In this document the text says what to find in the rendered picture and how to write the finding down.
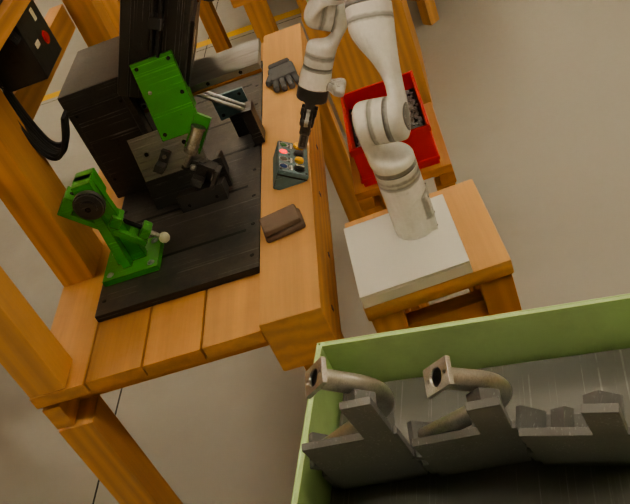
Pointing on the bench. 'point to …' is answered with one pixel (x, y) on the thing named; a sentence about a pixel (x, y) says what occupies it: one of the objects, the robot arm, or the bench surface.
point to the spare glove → (283, 71)
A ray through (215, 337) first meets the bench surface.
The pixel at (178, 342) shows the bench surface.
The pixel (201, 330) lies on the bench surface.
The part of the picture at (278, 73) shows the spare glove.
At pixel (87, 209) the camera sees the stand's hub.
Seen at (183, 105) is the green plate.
